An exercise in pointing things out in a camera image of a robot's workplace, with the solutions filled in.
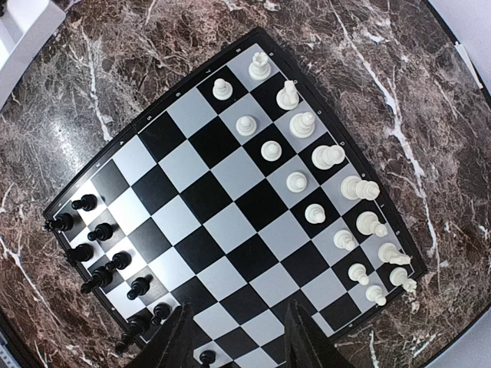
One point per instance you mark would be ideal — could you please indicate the black pawn mid board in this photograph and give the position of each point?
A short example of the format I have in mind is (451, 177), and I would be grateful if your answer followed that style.
(160, 313)

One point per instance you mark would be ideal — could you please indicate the black chess piece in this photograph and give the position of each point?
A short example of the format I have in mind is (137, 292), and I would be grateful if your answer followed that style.
(137, 326)

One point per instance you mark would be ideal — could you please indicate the black grey chessboard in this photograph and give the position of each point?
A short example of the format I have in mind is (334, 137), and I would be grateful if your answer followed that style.
(152, 183)

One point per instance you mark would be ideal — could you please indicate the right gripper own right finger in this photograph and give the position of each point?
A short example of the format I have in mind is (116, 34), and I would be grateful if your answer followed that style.
(306, 345)

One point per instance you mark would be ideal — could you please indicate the black pawn standing in tray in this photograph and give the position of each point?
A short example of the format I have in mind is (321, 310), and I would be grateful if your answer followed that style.
(87, 203)

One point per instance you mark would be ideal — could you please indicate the black knight in tray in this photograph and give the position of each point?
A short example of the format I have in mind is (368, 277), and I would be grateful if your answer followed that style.
(83, 252)

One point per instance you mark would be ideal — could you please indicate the black pawn lying in tray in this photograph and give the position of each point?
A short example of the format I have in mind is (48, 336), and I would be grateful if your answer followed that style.
(140, 286)

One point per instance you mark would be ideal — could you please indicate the white chess pieces row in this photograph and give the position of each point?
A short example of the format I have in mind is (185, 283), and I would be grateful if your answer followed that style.
(296, 215)

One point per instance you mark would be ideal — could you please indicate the black piece bottom row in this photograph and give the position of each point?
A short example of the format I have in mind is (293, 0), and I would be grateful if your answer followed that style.
(63, 223)

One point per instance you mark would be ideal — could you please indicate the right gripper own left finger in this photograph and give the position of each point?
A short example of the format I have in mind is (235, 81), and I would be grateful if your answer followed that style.
(172, 345)

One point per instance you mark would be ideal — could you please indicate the tall black piece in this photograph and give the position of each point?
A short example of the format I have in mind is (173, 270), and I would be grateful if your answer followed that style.
(100, 278)

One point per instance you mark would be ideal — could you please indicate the white plastic tray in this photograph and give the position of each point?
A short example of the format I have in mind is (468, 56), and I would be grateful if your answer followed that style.
(26, 26)

